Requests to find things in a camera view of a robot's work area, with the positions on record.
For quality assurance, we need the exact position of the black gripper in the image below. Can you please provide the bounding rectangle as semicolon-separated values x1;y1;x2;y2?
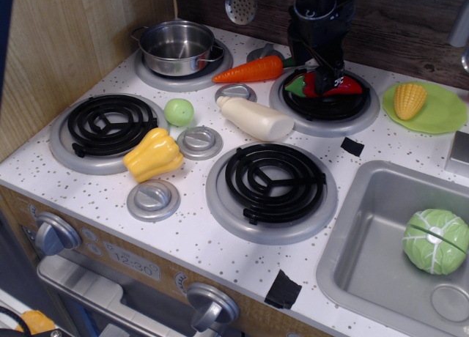
287;3;356;96

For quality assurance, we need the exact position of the red chili pepper toy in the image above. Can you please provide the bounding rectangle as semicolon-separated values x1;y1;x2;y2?
284;72;363;98

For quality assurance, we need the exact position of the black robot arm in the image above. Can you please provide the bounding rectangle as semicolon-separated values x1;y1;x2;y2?
287;0;356;96

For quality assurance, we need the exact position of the steel pan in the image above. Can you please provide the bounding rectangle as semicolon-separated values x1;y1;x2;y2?
130;20;225;77

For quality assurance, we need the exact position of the yellow bell pepper toy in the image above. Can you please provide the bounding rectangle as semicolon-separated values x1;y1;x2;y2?
123;127;184;182

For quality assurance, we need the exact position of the orange toy carrot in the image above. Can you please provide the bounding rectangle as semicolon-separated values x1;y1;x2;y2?
212;55;287;83

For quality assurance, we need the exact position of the silver stove top knob back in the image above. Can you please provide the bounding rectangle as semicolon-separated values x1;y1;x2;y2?
246;43;284;62

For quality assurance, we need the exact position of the silver stove knob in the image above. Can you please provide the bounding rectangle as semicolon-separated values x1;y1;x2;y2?
127;179;180;222
215;83;257;102
177;126;224;160
246;43;284;62

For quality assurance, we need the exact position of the back right black burner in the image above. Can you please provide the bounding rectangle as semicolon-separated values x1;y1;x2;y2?
269;68;380;138

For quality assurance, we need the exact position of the silver stove top knob upper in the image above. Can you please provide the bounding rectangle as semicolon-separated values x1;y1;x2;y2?
215;83;257;102

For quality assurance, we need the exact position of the cream plastic bottle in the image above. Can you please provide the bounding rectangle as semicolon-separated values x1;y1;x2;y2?
216;96;295;141

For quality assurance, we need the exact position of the black tape piece small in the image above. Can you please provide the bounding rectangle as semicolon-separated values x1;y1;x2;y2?
341;137;365;158

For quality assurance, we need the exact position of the hanging steel skimmer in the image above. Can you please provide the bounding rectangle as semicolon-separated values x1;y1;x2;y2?
224;0;257;26

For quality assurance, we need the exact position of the yellow toy corn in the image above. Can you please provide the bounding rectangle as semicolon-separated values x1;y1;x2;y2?
394;84;427;120

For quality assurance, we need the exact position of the back left burner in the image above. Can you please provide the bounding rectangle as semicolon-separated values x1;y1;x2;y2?
134;40;233;93

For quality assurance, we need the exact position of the front right black burner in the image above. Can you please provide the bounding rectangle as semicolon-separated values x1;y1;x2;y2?
205;143;338;245

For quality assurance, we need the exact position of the light green plate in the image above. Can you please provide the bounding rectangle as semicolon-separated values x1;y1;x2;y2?
382;81;468;134

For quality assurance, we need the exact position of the silver stove top knob middle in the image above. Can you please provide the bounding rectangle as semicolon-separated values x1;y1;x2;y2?
177;126;224;160

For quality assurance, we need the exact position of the light green toy apple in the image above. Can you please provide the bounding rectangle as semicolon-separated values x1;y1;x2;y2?
164;98;194;127

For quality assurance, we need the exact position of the silver faucet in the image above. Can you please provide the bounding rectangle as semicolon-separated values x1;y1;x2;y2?
447;0;469;72

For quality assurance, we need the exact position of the silver faucet base block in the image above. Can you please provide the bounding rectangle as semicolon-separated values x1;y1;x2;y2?
444;131;469;177

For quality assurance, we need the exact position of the silver sink basin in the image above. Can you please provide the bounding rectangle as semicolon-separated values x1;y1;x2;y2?
317;160;468;336

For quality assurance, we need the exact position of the silver stove top knob front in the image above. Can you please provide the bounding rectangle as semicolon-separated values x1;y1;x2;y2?
127;179;180;222

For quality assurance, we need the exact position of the green toy cabbage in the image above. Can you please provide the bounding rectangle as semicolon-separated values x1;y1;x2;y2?
402;209;468;275

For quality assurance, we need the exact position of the black tape piece front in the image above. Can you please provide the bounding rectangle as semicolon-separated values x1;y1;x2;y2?
264;270;302;310

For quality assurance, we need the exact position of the silver oven knob right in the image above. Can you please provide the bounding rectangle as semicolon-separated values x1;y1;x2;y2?
187;282;240;333

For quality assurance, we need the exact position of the silver oven knob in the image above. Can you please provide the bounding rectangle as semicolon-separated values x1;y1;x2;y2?
34;212;82;256
187;282;240;333

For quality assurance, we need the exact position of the oven clock display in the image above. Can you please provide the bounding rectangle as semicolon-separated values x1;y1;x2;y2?
104;242;160;281

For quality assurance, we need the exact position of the silver oven knob left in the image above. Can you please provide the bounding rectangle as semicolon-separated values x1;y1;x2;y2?
34;212;82;256

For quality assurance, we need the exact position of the yellow object bottom left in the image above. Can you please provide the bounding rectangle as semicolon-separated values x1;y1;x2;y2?
20;310;56;335

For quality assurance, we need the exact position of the silver oven door handle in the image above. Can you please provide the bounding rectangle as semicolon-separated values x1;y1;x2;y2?
37;256;201;336

